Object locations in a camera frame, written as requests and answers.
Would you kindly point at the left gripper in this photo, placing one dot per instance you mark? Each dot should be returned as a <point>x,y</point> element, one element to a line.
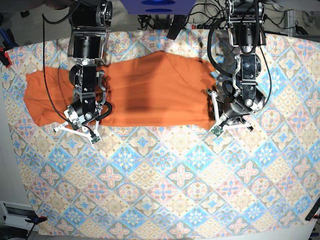
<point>232,111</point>

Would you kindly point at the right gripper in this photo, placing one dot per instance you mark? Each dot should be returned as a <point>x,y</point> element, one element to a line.
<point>77,119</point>

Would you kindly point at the orange T-shirt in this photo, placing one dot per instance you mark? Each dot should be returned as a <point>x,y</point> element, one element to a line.
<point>158,90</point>

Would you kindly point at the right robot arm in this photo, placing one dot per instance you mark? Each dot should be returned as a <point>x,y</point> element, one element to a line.
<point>90,22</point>

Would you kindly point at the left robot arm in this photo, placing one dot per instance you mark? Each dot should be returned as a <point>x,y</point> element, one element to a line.
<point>244,23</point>

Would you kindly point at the patterned tile tablecloth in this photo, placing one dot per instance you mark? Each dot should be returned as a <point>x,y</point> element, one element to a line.
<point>174,182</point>

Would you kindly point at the white power strip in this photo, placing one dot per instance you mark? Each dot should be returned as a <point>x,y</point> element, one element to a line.
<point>194,26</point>

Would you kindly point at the red clamp left edge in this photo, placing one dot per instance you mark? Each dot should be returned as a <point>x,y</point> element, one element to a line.
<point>4,58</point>

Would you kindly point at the blue clamp bottom left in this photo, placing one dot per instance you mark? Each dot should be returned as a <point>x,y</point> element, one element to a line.
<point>35,220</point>

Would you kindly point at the black clamp right edge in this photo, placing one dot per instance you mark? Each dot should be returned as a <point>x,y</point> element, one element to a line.
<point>312,213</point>

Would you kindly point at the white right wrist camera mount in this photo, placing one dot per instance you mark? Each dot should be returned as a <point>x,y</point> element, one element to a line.
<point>89,132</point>

